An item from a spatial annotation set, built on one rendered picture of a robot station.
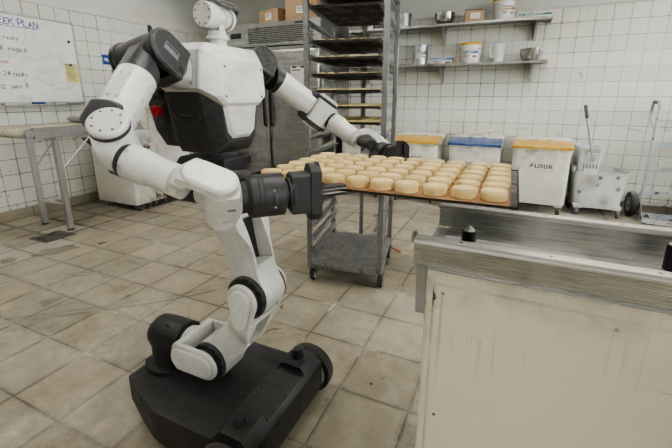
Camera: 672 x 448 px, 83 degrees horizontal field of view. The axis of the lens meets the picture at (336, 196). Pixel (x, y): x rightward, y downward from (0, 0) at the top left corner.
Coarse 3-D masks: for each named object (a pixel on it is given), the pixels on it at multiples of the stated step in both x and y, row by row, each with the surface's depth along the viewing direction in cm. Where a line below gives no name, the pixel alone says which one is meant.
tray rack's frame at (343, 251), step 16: (400, 0) 253; (336, 240) 287; (352, 240) 287; (368, 240) 287; (384, 240) 287; (320, 256) 258; (336, 256) 258; (352, 256) 258; (368, 256) 258; (384, 256) 258; (368, 272) 239; (384, 272) 241
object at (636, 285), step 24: (432, 240) 80; (456, 240) 80; (432, 264) 82; (456, 264) 79; (480, 264) 77; (504, 264) 75; (528, 264) 73; (552, 264) 71; (576, 264) 70; (600, 264) 69; (552, 288) 72; (576, 288) 71; (600, 288) 69; (624, 288) 67; (648, 288) 66
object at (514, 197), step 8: (488, 168) 106; (512, 176) 96; (512, 184) 88; (360, 192) 81; (368, 192) 80; (376, 192) 79; (512, 192) 80; (432, 200) 75; (440, 200) 74; (448, 200) 73; (512, 200) 74; (504, 208) 69; (512, 208) 69
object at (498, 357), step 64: (576, 256) 87; (640, 256) 87; (448, 320) 82; (512, 320) 76; (576, 320) 71; (640, 320) 66; (448, 384) 85; (512, 384) 79; (576, 384) 73; (640, 384) 69
